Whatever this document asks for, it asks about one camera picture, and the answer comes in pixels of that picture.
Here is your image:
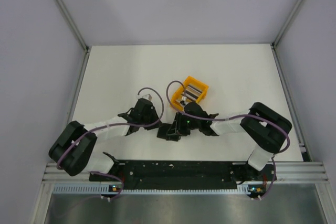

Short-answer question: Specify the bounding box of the yellow plastic bin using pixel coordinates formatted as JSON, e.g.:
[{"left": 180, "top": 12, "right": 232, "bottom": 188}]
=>
[{"left": 171, "top": 76, "right": 209, "bottom": 111}]

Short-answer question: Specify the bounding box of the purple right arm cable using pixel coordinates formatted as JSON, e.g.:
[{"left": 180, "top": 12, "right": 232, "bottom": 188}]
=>
[{"left": 166, "top": 80, "right": 291, "bottom": 201}]

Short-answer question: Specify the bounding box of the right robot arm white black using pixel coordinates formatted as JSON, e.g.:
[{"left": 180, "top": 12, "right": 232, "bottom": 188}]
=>
[{"left": 166, "top": 102, "right": 292, "bottom": 180}]

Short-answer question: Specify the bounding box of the black leather card holder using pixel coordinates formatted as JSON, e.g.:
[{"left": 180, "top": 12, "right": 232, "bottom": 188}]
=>
[{"left": 156, "top": 123, "right": 179, "bottom": 142}]

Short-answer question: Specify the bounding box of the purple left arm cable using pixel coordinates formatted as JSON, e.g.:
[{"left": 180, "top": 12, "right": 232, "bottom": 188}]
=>
[{"left": 56, "top": 87, "right": 165, "bottom": 201}]

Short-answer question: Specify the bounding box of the aluminium frame post left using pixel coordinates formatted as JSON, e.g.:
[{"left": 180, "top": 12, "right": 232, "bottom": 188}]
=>
[{"left": 54, "top": 0, "right": 89, "bottom": 52}]

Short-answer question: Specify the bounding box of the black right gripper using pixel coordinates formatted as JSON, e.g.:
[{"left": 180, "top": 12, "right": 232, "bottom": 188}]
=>
[{"left": 167, "top": 112, "right": 201, "bottom": 136}]

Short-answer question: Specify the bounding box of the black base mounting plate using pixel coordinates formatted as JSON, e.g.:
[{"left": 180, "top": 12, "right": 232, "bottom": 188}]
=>
[{"left": 89, "top": 159, "right": 279, "bottom": 189}]

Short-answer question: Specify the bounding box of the grey slotted cable duct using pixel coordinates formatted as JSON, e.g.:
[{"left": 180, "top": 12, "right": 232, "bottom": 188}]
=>
[{"left": 52, "top": 184, "right": 262, "bottom": 195}]

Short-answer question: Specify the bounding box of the aluminium frame rail front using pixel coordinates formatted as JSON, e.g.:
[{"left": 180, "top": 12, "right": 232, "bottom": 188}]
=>
[{"left": 42, "top": 162, "right": 329, "bottom": 184}]

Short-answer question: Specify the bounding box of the aluminium frame post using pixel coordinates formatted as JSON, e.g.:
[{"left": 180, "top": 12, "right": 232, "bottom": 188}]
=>
[
  {"left": 54, "top": 0, "right": 89, "bottom": 52},
  {"left": 271, "top": 0, "right": 306, "bottom": 49}
]

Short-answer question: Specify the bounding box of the stack of cards in bin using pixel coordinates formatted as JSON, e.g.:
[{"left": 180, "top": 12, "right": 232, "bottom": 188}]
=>
[{"left": 182, "top": 84, "right": 206, "bottom": 103}]

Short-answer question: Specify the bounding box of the aluminium frame post right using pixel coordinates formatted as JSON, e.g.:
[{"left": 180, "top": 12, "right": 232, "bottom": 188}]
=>
[{"left": 271, "top": 0, "right": 306, "bottom": 49}]

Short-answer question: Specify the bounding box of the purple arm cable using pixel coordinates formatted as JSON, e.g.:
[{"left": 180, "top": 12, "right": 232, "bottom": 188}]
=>
[
  {"left": 166, "top": 80, "right": 291, "bottom": 201},
  {"left": 56, "top": 87, "right": 165, "bottom": 201}
]

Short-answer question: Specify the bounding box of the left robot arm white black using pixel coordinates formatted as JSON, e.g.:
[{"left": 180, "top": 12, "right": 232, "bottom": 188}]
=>
[{"left": 48, "top": 97, "right": 162, "bottom": 180}]

